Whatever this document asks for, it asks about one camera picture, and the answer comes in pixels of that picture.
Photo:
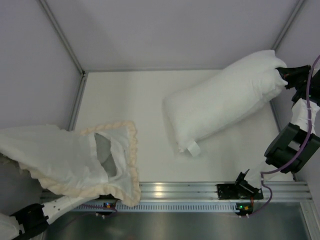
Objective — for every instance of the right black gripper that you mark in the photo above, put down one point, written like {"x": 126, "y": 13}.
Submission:
{"x": 295, "y": 77}

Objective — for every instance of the white pillow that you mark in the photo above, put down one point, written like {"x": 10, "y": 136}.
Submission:
{"x": 236, "y": 92}

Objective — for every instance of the white pillowcase with cream ruffle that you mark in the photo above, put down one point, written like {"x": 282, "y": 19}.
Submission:
{"x": 97, "y": 161}

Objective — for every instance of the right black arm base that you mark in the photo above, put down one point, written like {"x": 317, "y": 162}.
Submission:
{"x": 228, "y": 191}

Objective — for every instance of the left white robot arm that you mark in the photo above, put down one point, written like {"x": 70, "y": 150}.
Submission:
{"x": 34, "y": 219}

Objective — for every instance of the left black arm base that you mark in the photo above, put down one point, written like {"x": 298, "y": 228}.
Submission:
{"x": 107, "y": 197}

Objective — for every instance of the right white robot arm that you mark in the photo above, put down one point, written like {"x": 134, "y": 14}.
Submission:
{"x": 298, "y": 141}

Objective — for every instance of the right aluminium frame post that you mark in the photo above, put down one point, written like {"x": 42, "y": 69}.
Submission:
{"x": 288, "y": 24}

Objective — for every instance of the aluminium frame post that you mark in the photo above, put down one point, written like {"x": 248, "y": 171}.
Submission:
{"x": 60, "y": 34}
{"x": 288, "y": 24}

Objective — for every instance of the aluminium mounting rail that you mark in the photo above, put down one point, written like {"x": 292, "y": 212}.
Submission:
{"x": 283, "y": 191}

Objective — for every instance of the left aluminium frame post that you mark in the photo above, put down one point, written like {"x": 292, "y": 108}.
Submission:
{"x": 60, "y": 34}

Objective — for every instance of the perforated grey cable duct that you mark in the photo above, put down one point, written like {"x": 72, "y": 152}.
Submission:
{"x": 174, "y": 207}

